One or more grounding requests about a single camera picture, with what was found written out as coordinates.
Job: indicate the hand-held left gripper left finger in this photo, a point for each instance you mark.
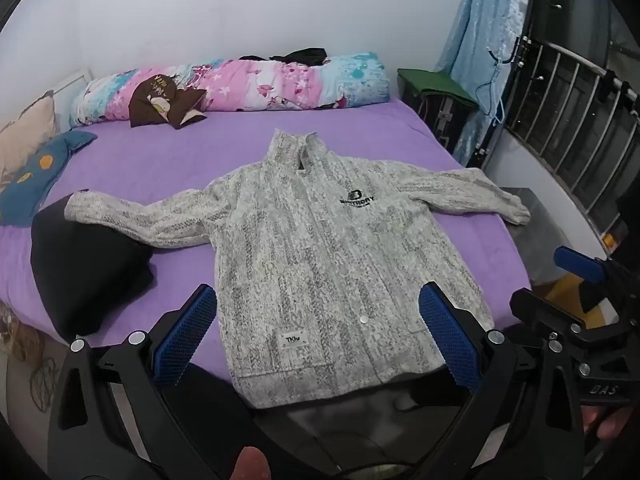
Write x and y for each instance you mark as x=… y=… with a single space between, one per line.
x=182 y=335

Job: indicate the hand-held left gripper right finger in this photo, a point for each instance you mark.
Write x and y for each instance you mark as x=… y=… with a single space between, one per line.
x=447 y=340

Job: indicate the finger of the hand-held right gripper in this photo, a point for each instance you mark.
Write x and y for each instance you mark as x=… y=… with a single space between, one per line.
x=580 y=262
x=540 y=310

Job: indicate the black cloth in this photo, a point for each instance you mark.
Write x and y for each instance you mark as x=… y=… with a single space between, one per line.
x=85 y=270

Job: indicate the grey knit jacket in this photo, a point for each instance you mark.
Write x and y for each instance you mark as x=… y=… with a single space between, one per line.
x=310 y=260

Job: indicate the person's right hand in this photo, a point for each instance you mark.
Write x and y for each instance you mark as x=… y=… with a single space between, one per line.
x=607 y=422

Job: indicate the person's left hand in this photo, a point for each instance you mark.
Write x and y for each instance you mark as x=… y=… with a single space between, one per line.
x=252 y=462

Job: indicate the metal window railing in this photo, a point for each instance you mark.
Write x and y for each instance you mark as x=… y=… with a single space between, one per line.
x=575 y=110

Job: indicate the purple bed sheet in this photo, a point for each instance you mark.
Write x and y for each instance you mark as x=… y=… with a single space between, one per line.
x=175 y=160

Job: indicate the black storage box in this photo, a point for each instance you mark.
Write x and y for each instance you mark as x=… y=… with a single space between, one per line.
x=435 y=120

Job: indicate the blue plush pillow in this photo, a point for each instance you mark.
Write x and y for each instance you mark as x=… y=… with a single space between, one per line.
x=35 y=170

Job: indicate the brown printed cloth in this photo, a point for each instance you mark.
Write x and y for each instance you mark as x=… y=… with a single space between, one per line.
x=155 y=102

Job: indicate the green cloth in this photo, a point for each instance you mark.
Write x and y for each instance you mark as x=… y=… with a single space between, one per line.
x=430 y=80

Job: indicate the light blue curtain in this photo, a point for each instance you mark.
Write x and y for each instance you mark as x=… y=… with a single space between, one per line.
x=480 y=35

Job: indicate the beige pillow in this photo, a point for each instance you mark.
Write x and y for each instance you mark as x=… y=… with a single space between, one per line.
x=25 y=130

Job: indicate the rolled floral quilt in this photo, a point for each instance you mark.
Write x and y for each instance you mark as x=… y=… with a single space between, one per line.
x=260 y=82

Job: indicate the black garment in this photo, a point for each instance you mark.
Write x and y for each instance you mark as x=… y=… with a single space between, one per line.
x=305 y=55

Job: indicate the white headboard frame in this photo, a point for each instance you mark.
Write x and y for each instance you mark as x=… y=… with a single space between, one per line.
x=70 y=82

